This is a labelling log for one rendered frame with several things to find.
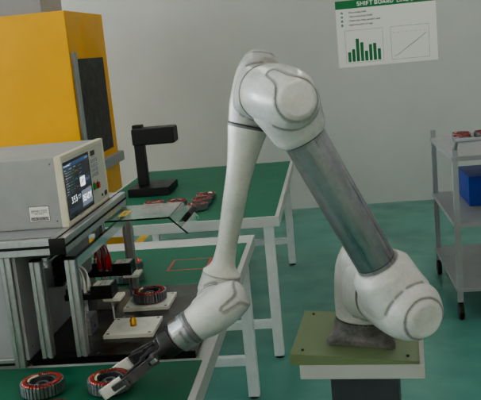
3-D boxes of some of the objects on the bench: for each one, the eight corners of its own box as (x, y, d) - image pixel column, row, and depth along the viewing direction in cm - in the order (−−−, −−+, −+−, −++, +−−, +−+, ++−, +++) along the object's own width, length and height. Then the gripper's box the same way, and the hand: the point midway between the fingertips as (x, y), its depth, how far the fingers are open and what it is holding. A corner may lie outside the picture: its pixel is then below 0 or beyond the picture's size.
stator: (135, 378, 210) (133, 364, 210) (129, 396, 199) (127, 382, 199) (93, 381, 210) (90, 368, 210) (84, 400, 199) (82, 386, 199)
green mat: (247, 243, 344) (246, 242, 344) (230, 286, 285) (230, 285, 285) (36, 256, 355) (36, 256, 355) (-22, 300, 296) (-22, 300, 296)
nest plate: (163, 319, 249) (163, 315, 248) (152, 336, 234) (152, 332, 234) (116, 321, 250) (115, 317, 250) (103, 339, 236) (102, 335, 235)
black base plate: (224, 287, 283) (223, 281, 283) (196, 358, 221) (195, 350, 220) (95, 295, 289) (94, 289, 288) (32, 366, 226) (31, 358, 226)
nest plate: (177, 294, 272) (176, 291, 272) (168, 309, 258) (168, 305, 257) (134, 298, 274) (133, 294, 274) (123, 312, 259) (122, 308, 259)
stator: (74, 385, 209) (72, 372, 208) (45, 404, 199) (44, 390, 199) (41, 381, 214) (39, 367, 213) (12, 398, 204) (9, 385, 204)
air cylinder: (98, 326, 247) (97, 309, 246) (92, 335, 240) (90, 317, 239) (82, 328, 248) (81, 310, 247) (75, 336, 241) (73, 319, 239)
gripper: (171, 310, 213) (104, 356, 216) (162, 343, 190) (88, 394, 192) (187, 332, 214) (121, 378, 217) (181, 367, 191) (107, 417, 194)
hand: (111, 381), depth 204 cm, fingers closed on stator, 11 cm apart
